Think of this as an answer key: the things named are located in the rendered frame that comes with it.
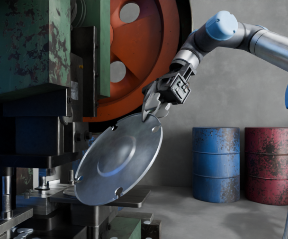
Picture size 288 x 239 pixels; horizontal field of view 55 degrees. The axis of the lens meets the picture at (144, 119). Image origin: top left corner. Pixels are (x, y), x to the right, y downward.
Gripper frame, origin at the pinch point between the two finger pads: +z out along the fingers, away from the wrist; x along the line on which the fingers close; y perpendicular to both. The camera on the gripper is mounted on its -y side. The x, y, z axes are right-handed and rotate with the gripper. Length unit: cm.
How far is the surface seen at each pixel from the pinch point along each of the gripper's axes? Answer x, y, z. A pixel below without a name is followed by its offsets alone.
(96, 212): 6.3, -4.1, 26.6
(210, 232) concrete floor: 176, -88, -23
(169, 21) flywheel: -4.9, -15.6, -45.3
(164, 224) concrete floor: 163, -128, -12
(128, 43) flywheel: -6.6, -31.3, -35.2
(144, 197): 11.1, 3.4, 17.3
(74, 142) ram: -8.4, -9.0, 15.6
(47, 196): -3.5, -13.3, 29.8
